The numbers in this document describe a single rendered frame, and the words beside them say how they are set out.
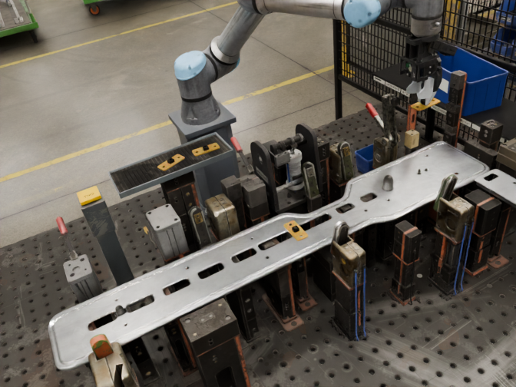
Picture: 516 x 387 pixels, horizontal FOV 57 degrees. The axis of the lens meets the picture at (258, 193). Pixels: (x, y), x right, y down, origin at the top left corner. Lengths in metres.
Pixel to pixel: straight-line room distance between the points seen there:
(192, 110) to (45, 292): 0.85
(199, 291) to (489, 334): 0.85
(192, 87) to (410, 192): 0.83
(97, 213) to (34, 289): 0.59
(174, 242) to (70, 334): 0.35
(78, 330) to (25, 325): 0.56
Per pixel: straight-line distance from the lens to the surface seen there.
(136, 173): 1.50
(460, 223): 1.45
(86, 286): 1.40
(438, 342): 1.55
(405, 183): 1.58
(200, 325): 1.19
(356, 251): 1.28
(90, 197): 1.46
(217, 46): 1.80
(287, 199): 1.58
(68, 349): 1.31
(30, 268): 2.08
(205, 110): 1.79
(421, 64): 1.36
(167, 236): 1.36
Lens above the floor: 1.95
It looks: 37 degrees down
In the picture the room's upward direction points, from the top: 9 degrees counter-clockwise
